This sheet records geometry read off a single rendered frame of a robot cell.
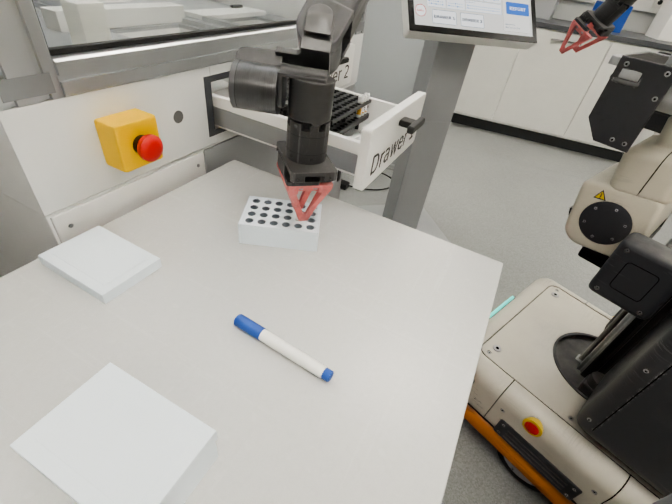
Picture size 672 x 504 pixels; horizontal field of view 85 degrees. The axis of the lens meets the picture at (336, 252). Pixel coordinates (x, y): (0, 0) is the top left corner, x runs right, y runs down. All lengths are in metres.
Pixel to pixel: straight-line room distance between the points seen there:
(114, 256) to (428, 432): 0.46
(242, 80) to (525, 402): 1.02
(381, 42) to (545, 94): 1.77
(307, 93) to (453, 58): 1.23
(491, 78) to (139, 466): 3.63
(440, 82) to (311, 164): 1.21
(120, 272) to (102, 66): 0.28
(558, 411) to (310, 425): 0.88
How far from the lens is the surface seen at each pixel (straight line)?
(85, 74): 0.64
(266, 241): 0.59
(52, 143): 0.63
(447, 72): 1.67
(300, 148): 0.50
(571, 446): 1.17
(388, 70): 2.49
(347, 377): 0.44
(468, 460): 1.33
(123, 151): 0.63
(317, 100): 0.48
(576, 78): 3.79
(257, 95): 0.49
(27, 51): 0.60
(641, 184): 1.01
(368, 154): 0.61
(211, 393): 0.43
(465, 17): 1.57
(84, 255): 0.60
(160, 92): 0.71
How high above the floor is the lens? 1.13
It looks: 39 degrees down
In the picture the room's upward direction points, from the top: 9 degrees clockwise
